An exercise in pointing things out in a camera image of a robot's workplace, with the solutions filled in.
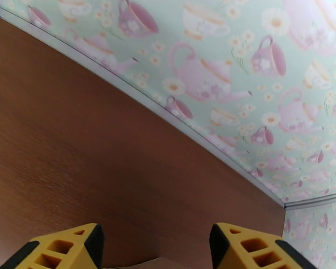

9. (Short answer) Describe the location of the aluminium corner post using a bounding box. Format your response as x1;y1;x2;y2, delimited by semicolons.
284;191;336;210

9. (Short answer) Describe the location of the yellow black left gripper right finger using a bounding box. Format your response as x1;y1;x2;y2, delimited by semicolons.
209;222;318;269

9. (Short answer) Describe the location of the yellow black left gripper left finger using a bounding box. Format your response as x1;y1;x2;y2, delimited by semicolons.
0;222;105;269

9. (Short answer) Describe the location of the aluminium back bottom rail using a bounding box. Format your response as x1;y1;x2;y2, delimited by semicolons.
0;7;287;209

